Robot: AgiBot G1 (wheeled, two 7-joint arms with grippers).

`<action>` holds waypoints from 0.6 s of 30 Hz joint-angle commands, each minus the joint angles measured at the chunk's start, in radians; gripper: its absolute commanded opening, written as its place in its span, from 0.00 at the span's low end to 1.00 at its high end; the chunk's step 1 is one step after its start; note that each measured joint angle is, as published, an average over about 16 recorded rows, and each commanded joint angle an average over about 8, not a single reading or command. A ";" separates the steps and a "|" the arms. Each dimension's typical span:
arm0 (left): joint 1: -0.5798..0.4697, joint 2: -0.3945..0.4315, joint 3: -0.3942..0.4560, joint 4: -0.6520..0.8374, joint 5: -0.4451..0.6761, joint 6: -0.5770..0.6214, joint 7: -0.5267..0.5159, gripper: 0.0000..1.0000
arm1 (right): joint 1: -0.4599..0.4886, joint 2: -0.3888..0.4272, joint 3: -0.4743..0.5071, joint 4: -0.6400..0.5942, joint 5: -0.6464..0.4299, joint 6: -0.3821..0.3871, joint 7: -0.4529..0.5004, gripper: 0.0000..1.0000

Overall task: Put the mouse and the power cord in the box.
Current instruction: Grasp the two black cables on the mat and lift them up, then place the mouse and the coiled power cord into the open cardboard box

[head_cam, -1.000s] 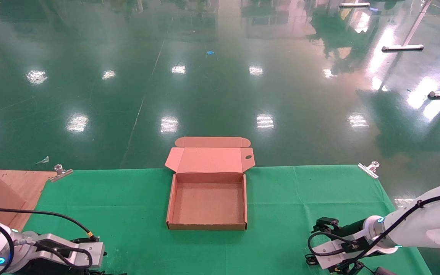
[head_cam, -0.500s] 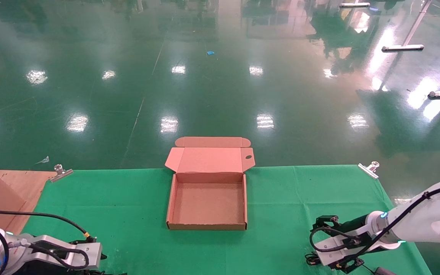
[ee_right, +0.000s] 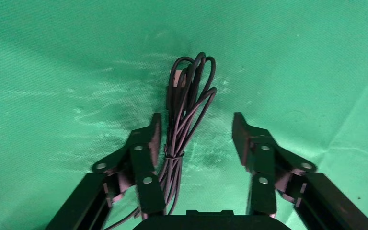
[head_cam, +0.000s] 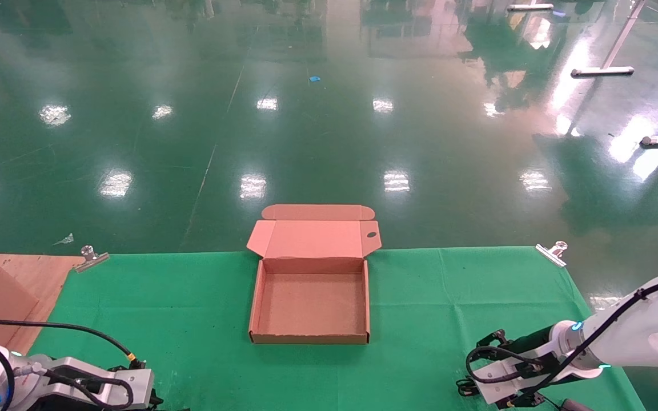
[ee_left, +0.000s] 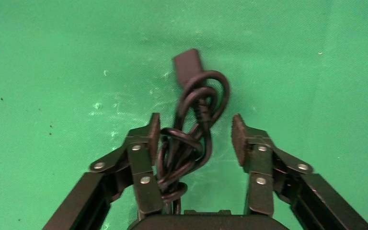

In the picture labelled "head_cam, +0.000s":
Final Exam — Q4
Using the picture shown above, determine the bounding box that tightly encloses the brown cardboard mailer box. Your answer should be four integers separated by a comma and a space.
247, 204, 383, 345

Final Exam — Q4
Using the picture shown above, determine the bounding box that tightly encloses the green tablecloth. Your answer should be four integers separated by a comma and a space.
28, 246, 648, 411

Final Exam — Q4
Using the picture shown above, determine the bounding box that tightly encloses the silver binder clip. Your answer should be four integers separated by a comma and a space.
535, 240, 569, 268
73, 245, 110, 273

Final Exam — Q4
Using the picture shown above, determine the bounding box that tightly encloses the white desk with T-legs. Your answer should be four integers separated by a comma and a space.
570, 0, 658, 148

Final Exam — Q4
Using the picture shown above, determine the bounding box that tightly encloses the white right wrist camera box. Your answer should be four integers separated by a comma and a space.
471, 365, 535, 407

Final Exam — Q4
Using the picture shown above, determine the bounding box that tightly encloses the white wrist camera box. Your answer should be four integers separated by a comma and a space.
471, 365, 535, 407
106, 368, 155, 409

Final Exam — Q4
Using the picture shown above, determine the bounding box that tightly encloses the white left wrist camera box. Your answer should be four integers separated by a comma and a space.
106, 368, 155, 409

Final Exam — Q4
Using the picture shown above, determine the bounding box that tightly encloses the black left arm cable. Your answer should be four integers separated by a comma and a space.
0, 316, 147, 411

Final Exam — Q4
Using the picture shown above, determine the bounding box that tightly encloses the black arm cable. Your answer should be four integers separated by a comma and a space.
456, 280, 658, 409
0, 316, 147, 411

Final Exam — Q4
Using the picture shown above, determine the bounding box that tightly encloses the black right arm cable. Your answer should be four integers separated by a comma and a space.
456, 280, 658, 409

